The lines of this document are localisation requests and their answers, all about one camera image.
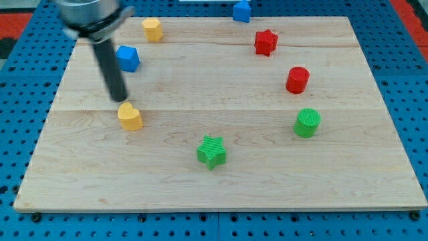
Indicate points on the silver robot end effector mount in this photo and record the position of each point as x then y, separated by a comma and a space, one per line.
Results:
96, 20

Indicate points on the red cylinder block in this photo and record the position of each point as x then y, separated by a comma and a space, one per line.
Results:
297, 80

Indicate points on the green star block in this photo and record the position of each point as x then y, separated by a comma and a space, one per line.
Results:
211, 152

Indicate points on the blue cube block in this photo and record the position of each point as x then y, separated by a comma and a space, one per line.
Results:
128, 58

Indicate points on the yellow hexagon block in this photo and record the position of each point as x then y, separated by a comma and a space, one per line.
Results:
152, 29

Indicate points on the wooden board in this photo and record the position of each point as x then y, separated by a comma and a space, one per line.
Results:
204, 78

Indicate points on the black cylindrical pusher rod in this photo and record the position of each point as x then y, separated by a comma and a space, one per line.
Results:
110, 69

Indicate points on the green cylinder block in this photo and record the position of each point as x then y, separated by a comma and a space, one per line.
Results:
307, 122

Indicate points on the red star block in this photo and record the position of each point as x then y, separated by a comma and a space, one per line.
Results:
265, 42

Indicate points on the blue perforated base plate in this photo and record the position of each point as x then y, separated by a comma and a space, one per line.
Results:
34, 68

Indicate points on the yellow heart block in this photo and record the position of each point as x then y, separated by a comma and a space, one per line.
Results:
129, 117

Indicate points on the blue triangle block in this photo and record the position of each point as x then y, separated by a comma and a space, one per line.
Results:
241, 11

